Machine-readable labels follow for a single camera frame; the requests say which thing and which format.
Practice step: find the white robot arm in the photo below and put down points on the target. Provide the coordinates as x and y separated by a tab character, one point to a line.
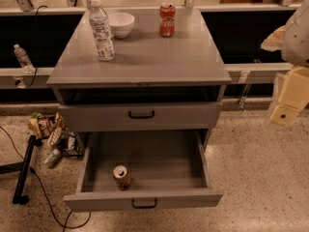
295	45

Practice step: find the black stand leg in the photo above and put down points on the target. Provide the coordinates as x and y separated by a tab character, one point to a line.
22	169

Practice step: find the black drawer handle bottom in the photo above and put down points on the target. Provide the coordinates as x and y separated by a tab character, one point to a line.
141	204

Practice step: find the white ceramic bowl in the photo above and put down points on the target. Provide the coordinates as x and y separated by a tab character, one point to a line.
121	24

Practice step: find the crushed green bottle on floor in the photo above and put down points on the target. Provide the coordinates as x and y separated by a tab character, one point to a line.
52	158

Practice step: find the grey drawer cabinet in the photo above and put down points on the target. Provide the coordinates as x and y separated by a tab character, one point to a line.
147	68

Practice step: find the clear plastic water bottle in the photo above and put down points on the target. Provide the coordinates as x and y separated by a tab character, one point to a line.
99	22

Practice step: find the closed grey middle drawer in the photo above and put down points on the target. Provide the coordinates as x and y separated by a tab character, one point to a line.
168	116

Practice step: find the pile of snack bags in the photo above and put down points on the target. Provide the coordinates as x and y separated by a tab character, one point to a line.
53	128

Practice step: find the black drawer handle middle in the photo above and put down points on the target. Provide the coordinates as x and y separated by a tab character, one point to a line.
148	115

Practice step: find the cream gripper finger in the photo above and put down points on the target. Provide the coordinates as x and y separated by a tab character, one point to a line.
274	41
292	98

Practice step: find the orange soda can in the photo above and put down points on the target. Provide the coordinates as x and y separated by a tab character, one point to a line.
121	176

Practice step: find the black drawer handle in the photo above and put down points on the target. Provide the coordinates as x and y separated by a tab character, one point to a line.
141	204
148	115

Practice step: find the red cola can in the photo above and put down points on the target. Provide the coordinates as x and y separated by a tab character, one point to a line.
167	20

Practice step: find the small water bottle on ledge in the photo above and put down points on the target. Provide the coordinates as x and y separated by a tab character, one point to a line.
23	59

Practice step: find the open grey bottom drawer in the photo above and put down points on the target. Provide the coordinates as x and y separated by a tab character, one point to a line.
168	165

